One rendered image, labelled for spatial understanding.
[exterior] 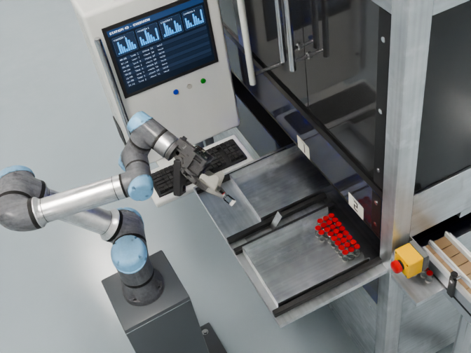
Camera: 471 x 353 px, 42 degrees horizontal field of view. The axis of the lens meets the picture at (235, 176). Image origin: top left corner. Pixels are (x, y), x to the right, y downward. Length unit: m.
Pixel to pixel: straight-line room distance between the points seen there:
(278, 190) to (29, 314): 1.62
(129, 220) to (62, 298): 1.29
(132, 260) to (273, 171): 0.68
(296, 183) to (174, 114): 0.59
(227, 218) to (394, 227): 0.65
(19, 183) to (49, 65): 3.12
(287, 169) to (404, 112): 0.90
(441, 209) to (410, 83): 0.57
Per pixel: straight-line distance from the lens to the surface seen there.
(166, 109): 2.48
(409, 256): 1.90
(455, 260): 2.04
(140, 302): 2.17
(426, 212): 1.92
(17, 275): 3.56
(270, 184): 2.31
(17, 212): 1.88
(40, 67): 5.04
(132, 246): 2.05
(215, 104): 2.57
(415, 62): 1.48
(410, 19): 1.40
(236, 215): 2.23
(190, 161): 1.81
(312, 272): 2.04
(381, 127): 1.67
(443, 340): 2.77
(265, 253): 2.10
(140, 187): 1.78
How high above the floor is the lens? 2.56
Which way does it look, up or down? 45 degrees down
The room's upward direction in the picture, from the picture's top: 11 degrees counter-clockwise
